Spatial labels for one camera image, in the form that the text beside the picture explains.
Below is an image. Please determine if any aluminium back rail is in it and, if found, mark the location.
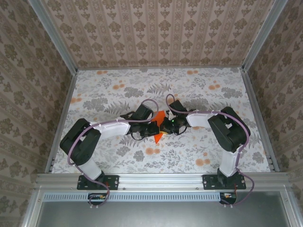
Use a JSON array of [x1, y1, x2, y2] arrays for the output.
[[77, 67, 244, 71]]

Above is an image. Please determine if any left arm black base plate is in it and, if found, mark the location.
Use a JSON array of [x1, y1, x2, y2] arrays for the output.
[[77, 174, 119, 191]]

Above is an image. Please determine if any floral patterned table cover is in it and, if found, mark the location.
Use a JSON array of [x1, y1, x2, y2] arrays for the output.
[[51, 67, 272, 175]]

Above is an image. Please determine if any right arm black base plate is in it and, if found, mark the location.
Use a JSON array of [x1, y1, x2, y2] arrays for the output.
[[203, 174, 247, 191]]

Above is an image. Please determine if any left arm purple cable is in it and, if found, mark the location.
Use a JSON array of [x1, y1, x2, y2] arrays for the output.
[[67, 98, 160, 210]]

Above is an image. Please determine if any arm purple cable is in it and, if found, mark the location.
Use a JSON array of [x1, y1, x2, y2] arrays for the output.
[[165, 94, 255, 209], [67, 98, 160, 210]]

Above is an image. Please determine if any orange square paper sheet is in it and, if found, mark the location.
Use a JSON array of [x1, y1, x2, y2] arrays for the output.
[[151, 110, 166, 144]]

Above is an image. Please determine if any aluminium side rail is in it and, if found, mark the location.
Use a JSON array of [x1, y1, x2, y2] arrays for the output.
[[241, 68, 280, 172], [44, 70, 79, 174]]

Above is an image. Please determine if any small wire connector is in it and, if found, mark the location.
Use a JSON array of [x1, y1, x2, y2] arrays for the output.
[[88, 193, 107, 201], [220, 192, 237, 201]]

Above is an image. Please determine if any aluminium frame post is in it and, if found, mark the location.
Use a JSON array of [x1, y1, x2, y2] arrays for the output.
[[27, 0, 79, 74], [241, 0, 289, 71]]

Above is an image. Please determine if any grey metal panel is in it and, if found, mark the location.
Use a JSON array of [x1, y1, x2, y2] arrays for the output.
[[21, 189, 303, 227]]

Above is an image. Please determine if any aluminium front rail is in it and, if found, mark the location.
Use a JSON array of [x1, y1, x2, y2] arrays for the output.
[[35, 172, 291, 190]]

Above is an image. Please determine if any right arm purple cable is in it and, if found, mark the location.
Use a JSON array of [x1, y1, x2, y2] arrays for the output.
[[165, 94, 255, 209]]

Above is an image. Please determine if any grey slotted cable duct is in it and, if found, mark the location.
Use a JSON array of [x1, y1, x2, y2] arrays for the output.
[[44, 192, 237, 202]]

